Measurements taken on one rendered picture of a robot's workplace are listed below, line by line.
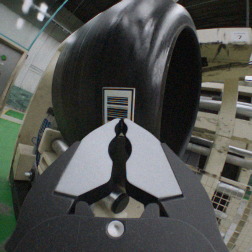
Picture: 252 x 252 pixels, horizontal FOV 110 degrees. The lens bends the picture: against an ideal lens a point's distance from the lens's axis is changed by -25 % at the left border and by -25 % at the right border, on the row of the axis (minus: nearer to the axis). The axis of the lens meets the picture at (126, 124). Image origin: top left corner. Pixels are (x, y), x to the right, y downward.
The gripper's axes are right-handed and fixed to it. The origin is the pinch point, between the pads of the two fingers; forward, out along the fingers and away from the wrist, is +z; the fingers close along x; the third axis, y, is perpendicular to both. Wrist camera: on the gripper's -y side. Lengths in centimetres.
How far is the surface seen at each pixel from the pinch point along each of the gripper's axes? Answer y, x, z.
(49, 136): 19.3, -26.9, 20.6
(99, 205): 21.1, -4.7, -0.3
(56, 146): 21.1, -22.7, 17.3
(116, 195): 15.8, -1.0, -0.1
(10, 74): -1, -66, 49
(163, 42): -8.1, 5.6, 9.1
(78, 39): -8.9, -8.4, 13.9
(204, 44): -16, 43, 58
